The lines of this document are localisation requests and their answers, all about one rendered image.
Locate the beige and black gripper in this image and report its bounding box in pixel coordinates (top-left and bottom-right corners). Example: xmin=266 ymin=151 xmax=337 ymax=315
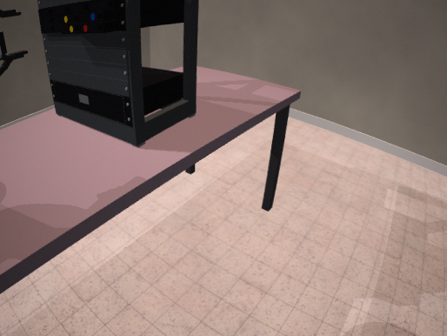
xmin=0 ymin=10 xmax=28 ymax=76

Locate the black server rack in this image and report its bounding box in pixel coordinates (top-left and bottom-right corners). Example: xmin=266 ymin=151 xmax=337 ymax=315
xmin=37 ymin=0 xmax=199 ymax=148

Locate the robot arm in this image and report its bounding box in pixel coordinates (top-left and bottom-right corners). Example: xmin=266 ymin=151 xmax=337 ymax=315
xmin=0 ymin=32 xmax=7 ymax=55

